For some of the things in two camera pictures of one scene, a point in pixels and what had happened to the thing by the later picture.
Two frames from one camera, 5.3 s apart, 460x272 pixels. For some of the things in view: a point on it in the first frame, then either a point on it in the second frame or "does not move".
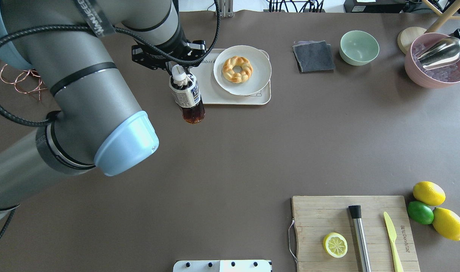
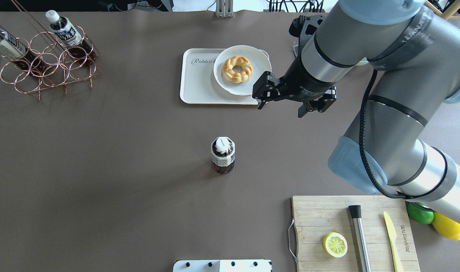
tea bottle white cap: [186, 91] to [222, 145]
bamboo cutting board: [315, 217] does not move
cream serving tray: [213, 93] does not move
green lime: [420, 213] does not move
